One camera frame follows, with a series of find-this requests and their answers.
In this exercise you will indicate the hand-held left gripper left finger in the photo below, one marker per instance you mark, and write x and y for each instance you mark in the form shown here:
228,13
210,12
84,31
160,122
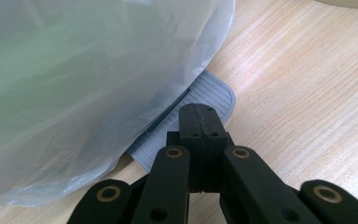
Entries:
191,137

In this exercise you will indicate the translucent white plastic bag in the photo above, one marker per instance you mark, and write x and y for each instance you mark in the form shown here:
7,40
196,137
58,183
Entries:
90,87

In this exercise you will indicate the beige round object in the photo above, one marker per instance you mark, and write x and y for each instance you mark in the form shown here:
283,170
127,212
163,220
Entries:
348,3

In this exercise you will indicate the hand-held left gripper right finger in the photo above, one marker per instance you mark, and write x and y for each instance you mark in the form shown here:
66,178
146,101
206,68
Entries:
213,137

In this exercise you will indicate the grey ribbed plastic tray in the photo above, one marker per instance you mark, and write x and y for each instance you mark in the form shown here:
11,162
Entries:
213,93

